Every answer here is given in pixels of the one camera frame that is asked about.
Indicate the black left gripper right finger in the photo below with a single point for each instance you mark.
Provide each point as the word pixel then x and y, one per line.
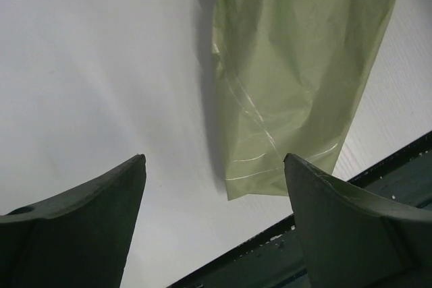
pixel 351 237

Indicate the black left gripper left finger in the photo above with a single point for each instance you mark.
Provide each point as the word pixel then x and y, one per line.
pixel 78 238

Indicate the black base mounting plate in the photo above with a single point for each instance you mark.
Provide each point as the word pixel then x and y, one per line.
pixel 274 257

